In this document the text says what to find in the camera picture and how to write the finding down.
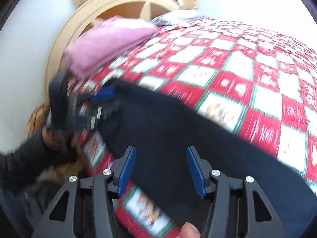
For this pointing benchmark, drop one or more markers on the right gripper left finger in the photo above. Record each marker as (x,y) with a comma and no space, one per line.
(84,207)

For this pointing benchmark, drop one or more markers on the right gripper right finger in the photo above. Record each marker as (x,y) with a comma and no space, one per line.
(238,207)

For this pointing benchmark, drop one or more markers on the black pants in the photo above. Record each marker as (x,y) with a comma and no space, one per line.
(161,128)

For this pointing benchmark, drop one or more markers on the left forearm black sleeve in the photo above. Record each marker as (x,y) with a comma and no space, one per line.
(21,167)

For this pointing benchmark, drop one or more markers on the left hand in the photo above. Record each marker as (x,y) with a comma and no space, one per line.
(58,140)

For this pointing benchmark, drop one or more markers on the right hand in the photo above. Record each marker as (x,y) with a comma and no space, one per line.
(188,230)

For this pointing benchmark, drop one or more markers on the pink folded blanket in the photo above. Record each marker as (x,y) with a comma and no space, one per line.
(104,42)

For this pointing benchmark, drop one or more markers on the cream wooden headboard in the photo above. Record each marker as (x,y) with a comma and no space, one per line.
(93,13)

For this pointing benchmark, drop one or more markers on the red patchwork bed cover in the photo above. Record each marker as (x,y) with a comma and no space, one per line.
(243,96)

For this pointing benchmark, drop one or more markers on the striped pillow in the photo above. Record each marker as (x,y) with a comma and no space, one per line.
(177,17)

